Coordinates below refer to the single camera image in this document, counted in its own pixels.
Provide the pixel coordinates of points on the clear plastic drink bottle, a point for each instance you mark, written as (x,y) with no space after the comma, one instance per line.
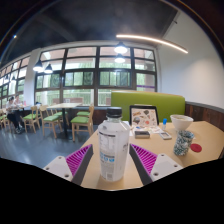
(113,150)

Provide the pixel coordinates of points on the small dark box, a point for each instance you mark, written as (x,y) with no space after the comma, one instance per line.
(142,134)

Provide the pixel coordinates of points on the white remote control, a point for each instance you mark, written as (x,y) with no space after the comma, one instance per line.
(165,135)

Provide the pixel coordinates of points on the curved linear ceiling light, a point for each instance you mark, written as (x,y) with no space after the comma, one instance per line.
(150,39)

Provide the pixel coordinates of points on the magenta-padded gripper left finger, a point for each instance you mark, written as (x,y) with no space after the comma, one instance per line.
(78,161)

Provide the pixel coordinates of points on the small blue-capped bottle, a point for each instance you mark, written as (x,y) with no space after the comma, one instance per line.
(164,125)

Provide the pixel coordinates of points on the black tablet with stickers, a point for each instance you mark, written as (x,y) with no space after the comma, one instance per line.
(144,116)

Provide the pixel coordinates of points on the flat round red coaster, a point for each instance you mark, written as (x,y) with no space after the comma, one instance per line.
(197,148)

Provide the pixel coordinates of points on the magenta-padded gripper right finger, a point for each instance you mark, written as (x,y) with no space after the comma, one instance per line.
(146,160)

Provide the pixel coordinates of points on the speckled green-white cup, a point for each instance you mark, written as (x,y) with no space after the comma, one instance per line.
(182,143)

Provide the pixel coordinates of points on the green upholstered bench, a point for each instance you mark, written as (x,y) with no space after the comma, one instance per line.
(146,101)

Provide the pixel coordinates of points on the wooden chairs with green seats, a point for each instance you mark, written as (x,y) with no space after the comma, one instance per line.
(80,119)

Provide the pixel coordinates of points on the dark-framed window wall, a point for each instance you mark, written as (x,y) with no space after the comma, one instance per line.
(78,78)

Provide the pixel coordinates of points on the wooden dining table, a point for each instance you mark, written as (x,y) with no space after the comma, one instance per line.
(65,105)

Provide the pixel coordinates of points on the person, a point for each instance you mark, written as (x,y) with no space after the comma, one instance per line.
(13,116)

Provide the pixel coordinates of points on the printed sticker sheet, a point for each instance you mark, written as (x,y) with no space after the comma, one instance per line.
(151,129)

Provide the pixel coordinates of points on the white bowl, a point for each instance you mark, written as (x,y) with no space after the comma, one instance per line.
(181,122)

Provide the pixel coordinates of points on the pendant ceiling lamps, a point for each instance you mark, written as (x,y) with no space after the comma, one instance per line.
(120,49)

